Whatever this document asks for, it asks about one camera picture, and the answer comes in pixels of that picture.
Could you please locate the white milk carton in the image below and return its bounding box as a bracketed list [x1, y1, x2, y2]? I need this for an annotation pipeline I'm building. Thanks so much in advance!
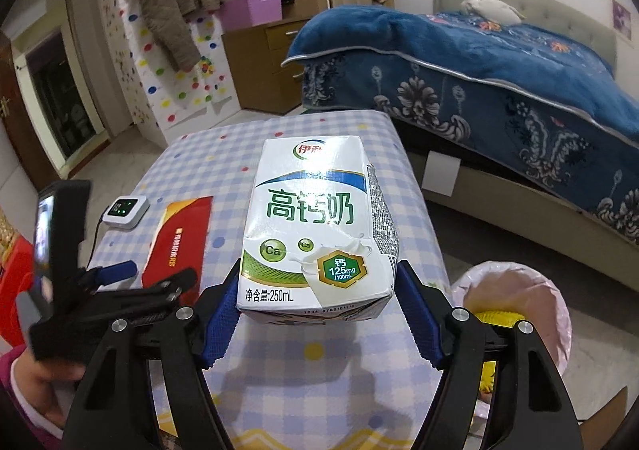
[238, 134, 401, 328]

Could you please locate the black charging cable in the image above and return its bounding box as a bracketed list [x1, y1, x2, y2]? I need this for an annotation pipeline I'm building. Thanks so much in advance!
[86, 215, 107, 271]

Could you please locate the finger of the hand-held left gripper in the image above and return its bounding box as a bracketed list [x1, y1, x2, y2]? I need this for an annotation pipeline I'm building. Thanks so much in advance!
[80, 260, 137, 287]
[135, 267, 199, 305]

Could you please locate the white digital device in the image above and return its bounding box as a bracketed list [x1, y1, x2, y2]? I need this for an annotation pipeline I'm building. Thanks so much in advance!
[102, 196, 151, 231]

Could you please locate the red plastic chair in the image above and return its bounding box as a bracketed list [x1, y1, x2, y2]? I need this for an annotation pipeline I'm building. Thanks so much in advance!
[0, 230, 38, 351]

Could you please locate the dark glass door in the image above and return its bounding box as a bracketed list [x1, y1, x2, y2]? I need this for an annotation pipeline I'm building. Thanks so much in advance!
[22, 25, 108, 171]

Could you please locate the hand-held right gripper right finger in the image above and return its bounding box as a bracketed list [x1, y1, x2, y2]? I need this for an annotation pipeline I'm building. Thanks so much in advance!
[397, 260, 585, 450]

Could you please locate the red printed paper bag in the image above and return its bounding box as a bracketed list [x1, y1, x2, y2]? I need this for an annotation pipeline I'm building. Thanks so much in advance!
[141, 195, 214, 292]

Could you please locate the bed with blue blanket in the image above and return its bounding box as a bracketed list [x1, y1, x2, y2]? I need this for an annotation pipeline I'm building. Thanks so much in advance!
[280, 4, 639, 251]

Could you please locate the white paper sheet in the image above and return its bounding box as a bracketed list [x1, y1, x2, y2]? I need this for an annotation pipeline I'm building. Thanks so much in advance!
[422, 150, 461, 197]

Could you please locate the wastebasket with pink liner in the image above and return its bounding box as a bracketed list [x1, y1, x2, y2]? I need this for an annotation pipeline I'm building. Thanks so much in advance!
[449, 260, 572, 418]

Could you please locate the person's left hand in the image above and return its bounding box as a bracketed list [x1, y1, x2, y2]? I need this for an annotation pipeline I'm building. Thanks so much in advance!
[11, 355, 87, 426]

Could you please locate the yellow foam net sleeve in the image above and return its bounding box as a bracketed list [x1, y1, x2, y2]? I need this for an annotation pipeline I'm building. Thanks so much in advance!
[474, 309, 525, 396]

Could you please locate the blue checkered tablecloth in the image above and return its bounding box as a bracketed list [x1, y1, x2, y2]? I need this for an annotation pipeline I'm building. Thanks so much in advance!
[85, 109, 452, 450]

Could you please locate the wooden drawer cabinet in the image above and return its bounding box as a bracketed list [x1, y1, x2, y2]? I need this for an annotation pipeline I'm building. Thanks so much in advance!
[222, 16, 313, 113]

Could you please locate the purple plastic basket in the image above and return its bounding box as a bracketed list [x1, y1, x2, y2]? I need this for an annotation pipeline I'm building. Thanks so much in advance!
[220, 0, 283, 30]

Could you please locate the small purple wall poster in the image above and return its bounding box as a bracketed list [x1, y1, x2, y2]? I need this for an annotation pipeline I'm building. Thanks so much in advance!
[611, 0, 632, 38]

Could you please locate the white polka dot sheet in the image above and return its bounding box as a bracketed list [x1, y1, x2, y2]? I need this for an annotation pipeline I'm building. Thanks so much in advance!
[100, 0, 240, 146]

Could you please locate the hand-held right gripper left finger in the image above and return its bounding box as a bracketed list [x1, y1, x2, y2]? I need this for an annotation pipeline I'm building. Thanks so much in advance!
[61, 260, 245, 450]

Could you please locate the person's left forearm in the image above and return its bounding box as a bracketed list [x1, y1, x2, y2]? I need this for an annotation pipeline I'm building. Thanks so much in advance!
[0, 345, 63, 450]

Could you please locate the brown wooden door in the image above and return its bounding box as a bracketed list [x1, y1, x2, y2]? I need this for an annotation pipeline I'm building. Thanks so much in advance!
[0, 33, 51, 191]

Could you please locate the brown cardboard piece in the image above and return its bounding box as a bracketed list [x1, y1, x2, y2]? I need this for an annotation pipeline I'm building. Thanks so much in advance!
[576, 387, 627, 450]

